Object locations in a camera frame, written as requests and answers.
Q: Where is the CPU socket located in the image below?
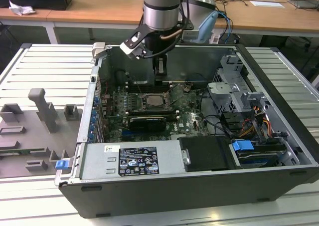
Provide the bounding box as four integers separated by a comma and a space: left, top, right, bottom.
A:
140, 92, 174, 111

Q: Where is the row of blue slot tabs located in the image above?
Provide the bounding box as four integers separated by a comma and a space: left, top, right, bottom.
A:
88, 96, 101, 142

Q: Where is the grey case side latch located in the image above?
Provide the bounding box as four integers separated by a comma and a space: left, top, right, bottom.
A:
91, 42, 107, 60

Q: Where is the wooden desk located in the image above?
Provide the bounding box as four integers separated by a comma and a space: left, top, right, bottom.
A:
0, 0, 319, 38

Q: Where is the small white adapter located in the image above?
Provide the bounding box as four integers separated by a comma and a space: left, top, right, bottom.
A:
208, 32, 222, 44

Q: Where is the black graphics card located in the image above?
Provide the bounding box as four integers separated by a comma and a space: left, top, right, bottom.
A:
129, 115, 167, 132

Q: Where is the green motherboard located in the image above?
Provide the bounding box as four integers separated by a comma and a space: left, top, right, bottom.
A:
99, 82, 212, 142

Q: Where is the silver metal drive cage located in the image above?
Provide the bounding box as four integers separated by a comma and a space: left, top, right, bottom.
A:
206, 55, 268, 112

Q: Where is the white paper sheet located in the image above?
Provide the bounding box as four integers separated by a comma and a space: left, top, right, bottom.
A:
249, 0, 287, 8

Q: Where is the black plastic air shroud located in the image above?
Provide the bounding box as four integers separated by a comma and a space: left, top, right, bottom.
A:
178, 135, 237, 173

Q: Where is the grey power supply unit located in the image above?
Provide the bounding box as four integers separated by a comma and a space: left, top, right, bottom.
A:
79, 140, 187, 180

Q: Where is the crumpled white paper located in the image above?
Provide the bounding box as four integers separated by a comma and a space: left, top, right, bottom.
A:
8, 0, 36, 16

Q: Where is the hard disk in blue carrier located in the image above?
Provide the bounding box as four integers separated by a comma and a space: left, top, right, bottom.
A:
231, 140, 288, 169

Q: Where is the blue case latch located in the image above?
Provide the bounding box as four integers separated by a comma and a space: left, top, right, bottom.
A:
55, 160, 69, 171

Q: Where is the grey parts rack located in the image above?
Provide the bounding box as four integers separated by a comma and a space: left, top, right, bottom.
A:
0, 88, 85, 179

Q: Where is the black open PC case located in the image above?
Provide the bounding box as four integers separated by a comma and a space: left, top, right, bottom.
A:
54, 42, 319, 219

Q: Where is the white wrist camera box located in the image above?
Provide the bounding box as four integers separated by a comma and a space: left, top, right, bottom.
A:
119, 29, 147, 61

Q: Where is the blue cable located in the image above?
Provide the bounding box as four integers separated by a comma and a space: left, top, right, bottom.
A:
216, 8, 234, 45

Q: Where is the black internal cable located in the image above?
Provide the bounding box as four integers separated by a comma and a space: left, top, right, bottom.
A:
200, 86, 235, 137

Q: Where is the coloured power wires bundle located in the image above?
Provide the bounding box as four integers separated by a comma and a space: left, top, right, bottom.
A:
238, 105, 273, 140

